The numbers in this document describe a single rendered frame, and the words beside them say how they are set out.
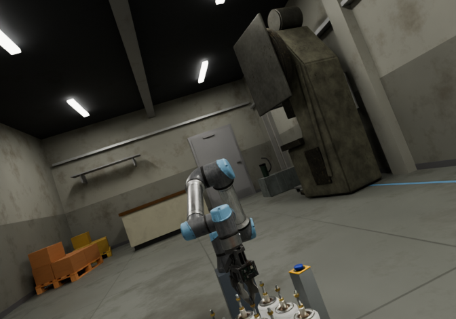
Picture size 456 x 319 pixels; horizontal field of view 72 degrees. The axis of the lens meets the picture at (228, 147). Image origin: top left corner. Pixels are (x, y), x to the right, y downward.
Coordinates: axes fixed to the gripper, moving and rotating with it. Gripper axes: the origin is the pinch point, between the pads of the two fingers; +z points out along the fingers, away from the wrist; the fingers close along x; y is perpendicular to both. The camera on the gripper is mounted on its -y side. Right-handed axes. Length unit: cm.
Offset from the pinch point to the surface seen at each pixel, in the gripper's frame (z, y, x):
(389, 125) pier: -31, -156, 335
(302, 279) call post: 6.1, -3.3, 26.6
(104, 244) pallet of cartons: 4, -659, -6
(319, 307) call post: 19.3, -3.4, 29.3
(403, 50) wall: -110, -102, 335
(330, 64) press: -137, -181, 305
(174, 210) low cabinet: -13, -535, 132
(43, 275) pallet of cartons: 7, -540, -117
